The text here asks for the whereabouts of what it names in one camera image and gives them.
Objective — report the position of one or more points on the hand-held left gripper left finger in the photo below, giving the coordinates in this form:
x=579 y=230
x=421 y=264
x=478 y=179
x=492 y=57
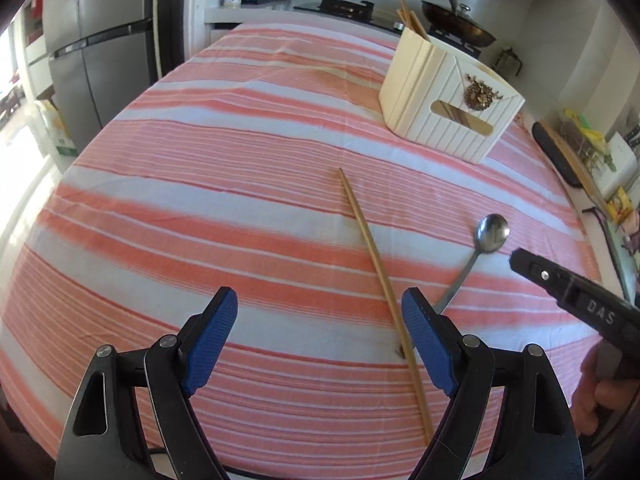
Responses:
x=210 y=335

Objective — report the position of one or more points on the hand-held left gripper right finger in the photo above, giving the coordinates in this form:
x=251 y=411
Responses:
x=430 y=335

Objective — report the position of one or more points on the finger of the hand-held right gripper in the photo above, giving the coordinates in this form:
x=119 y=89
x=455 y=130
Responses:
x=537 y=270

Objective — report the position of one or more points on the cream ribbed utensil holder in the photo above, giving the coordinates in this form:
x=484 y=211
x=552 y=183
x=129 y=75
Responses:
x=450 y=130

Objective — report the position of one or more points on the person's right hand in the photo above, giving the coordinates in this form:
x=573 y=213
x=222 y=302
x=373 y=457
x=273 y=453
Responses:
x=597 y=395

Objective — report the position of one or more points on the yellow snack packet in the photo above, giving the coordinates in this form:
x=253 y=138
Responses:
x=619 y=205

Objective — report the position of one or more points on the black oblong pad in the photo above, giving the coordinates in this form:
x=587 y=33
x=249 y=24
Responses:
x=552 y=152

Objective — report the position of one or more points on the white knife block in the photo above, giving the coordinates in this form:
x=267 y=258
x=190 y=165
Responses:
x=622 y=160

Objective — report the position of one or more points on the pink white striped tablecloth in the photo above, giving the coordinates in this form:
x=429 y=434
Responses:
x=200 y=185

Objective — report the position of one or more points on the green white carton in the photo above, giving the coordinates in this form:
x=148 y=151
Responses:
x=61 y=132

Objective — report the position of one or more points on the dark wok with lid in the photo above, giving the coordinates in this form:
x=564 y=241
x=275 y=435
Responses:
x=470 y=27

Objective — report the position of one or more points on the grey refrigerator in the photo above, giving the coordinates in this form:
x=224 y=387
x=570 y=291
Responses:
x=100 y=60

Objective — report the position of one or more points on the black gas stove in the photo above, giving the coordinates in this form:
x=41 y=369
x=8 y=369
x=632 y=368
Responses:
x=345 y=7

